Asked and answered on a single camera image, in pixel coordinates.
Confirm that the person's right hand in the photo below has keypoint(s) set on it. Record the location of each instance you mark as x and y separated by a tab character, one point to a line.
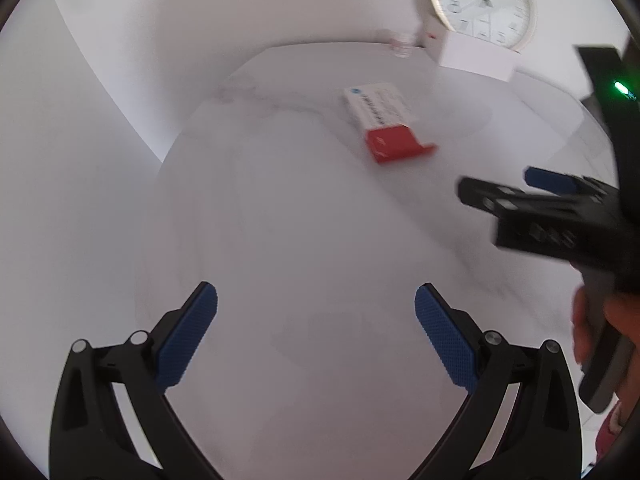
625	317

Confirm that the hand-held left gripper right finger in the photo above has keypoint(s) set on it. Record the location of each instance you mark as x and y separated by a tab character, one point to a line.
445	340

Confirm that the white cardboard box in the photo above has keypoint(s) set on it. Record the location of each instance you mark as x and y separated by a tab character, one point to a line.
475	57

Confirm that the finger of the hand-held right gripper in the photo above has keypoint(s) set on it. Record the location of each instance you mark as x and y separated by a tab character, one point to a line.
540	225
550	179

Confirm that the small glass jar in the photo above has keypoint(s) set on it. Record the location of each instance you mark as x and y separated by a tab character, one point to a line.
401	45

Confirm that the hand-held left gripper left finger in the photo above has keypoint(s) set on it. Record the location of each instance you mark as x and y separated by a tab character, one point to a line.
187	335

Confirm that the white wall clock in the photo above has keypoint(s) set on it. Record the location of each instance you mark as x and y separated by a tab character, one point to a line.
480	10

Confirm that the pink patterned garment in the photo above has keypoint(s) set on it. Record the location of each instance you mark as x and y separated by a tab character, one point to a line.
610	427

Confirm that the red and white box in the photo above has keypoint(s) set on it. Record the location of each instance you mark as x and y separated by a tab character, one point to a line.
380	110

